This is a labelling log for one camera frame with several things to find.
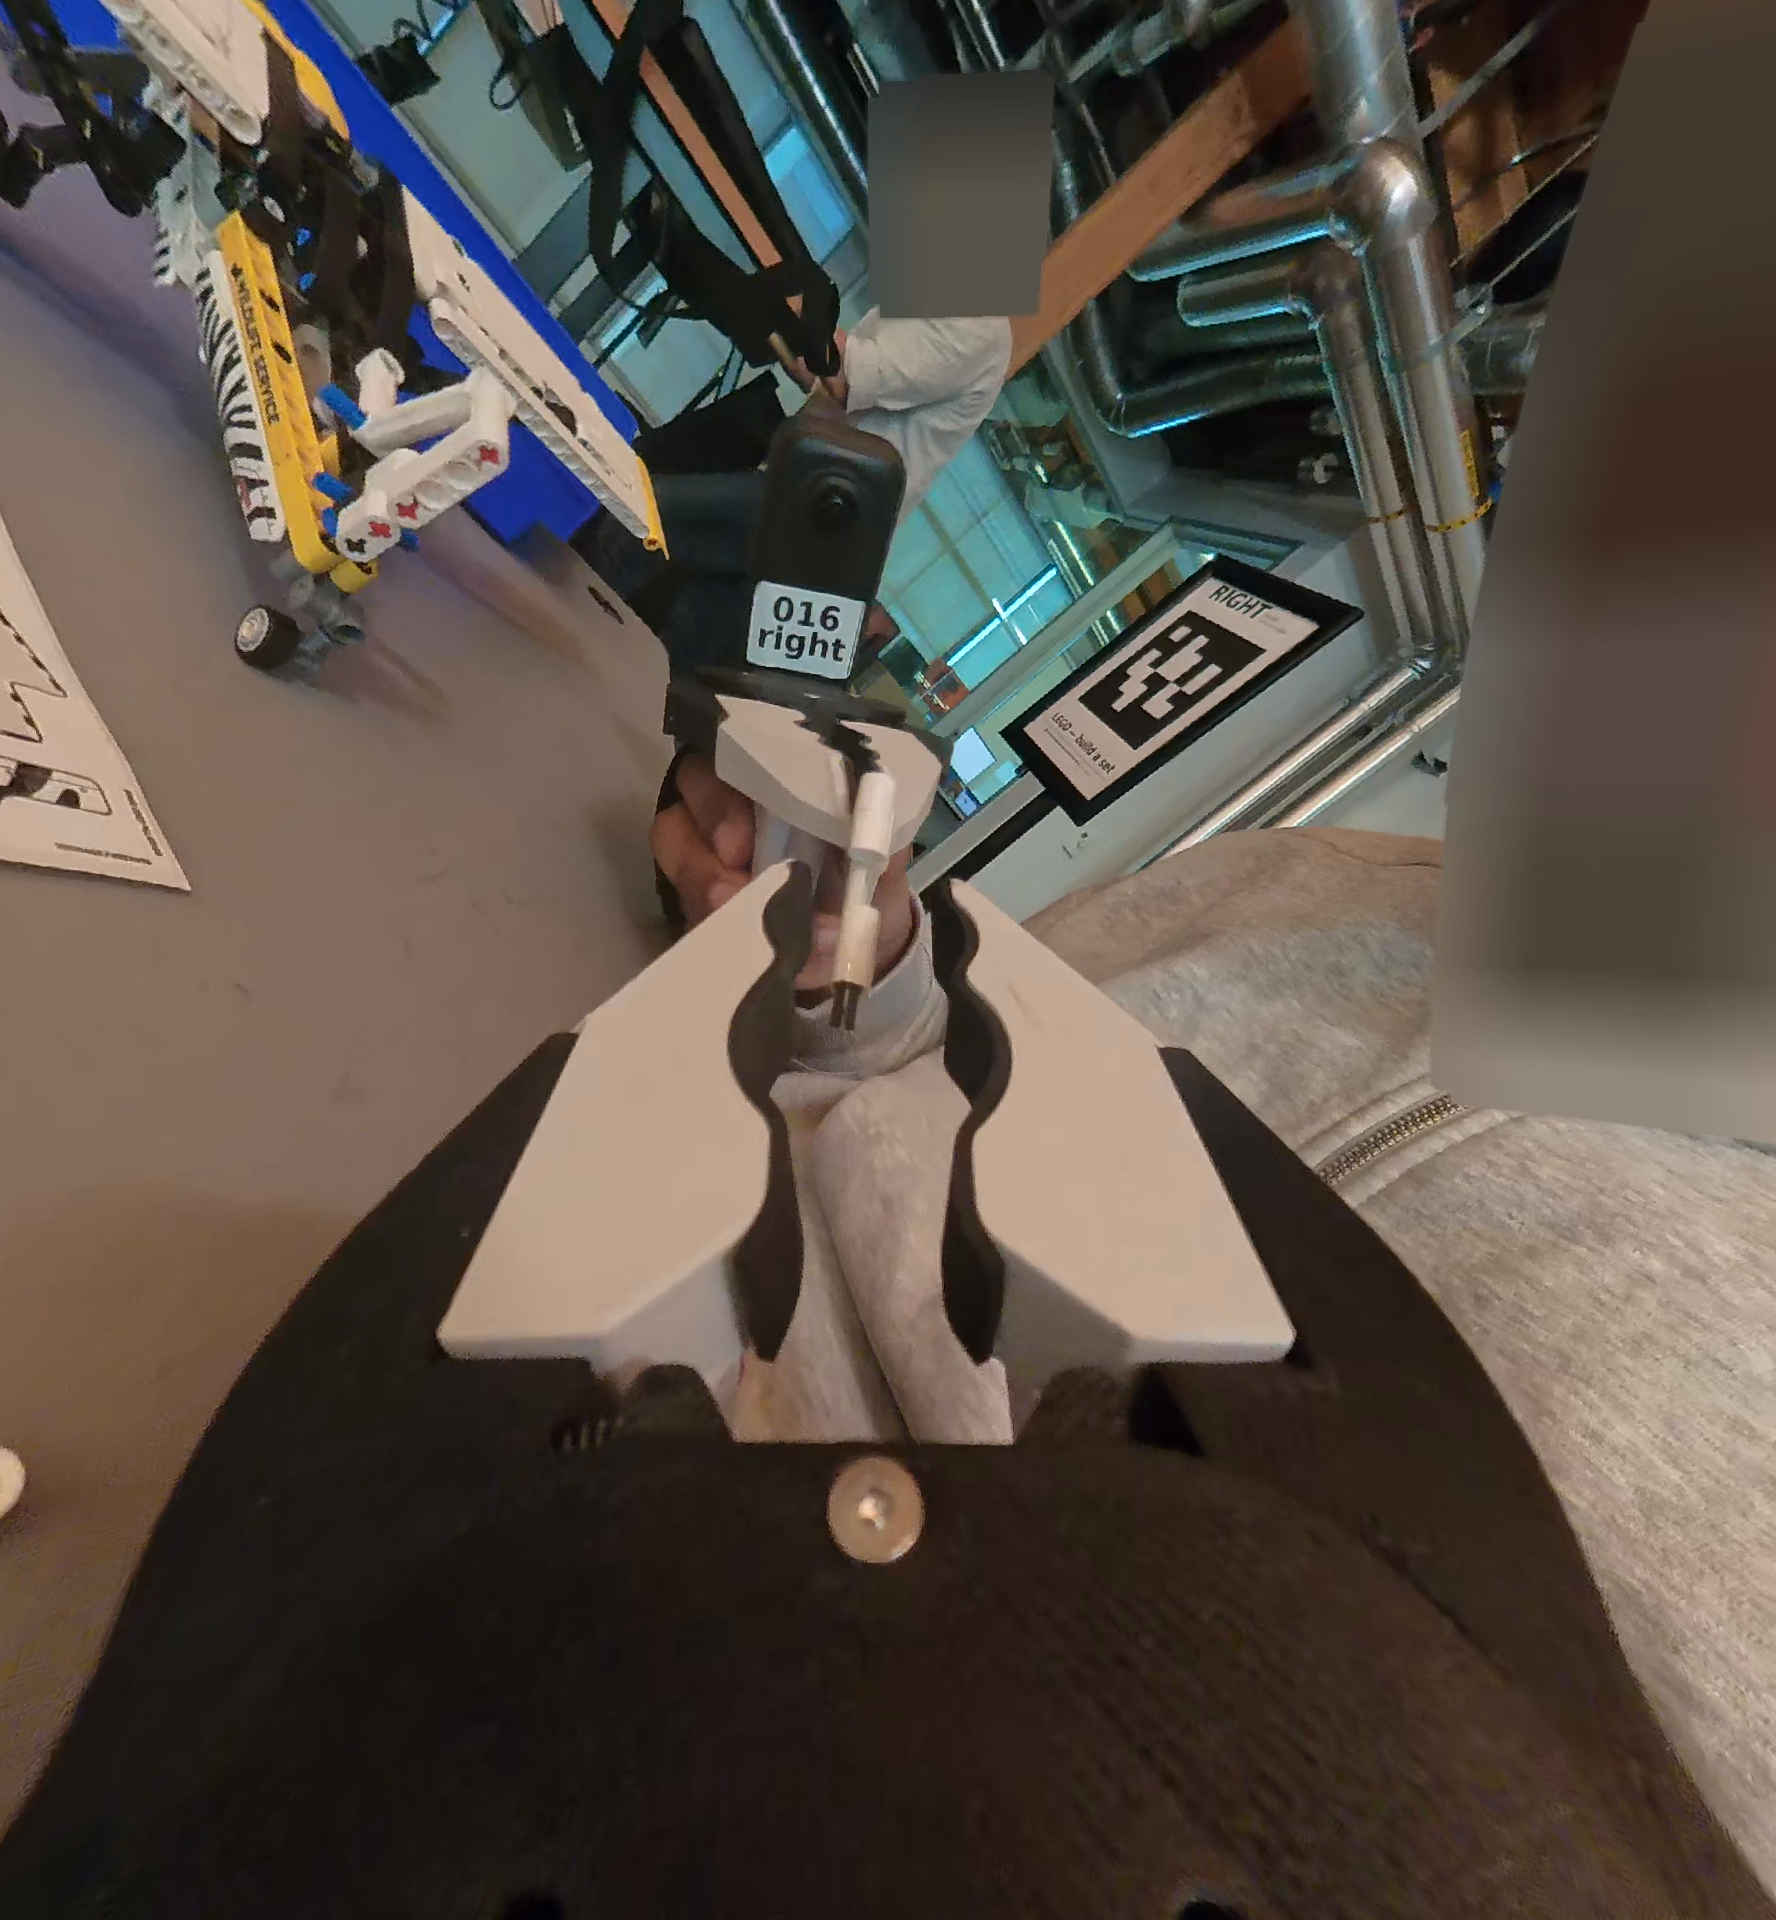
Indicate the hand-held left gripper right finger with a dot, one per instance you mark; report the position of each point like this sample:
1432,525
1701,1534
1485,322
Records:
1127,1201

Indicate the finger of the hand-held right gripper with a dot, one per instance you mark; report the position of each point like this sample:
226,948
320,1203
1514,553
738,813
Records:
781,766
914,779

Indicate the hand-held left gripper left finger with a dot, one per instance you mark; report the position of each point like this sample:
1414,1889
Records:
619,1187

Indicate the white lego connector assembly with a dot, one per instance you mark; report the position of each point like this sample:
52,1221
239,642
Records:
868,841

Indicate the lego airplane model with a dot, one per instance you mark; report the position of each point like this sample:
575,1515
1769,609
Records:
273,345

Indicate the person's right hand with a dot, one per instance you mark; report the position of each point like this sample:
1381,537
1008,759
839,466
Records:
696,854

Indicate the blue plastic bin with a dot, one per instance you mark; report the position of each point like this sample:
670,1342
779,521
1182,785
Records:
528,502

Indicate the black standing desk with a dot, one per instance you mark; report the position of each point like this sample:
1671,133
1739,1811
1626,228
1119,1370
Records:
725,181

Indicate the grey zip sweatshirt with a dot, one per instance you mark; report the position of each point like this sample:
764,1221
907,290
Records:
1577,1350

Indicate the silver metal pipes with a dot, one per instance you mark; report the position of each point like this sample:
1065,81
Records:
1367,302

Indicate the zebra sticker sheet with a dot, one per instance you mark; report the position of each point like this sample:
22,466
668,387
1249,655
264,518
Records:
3,718

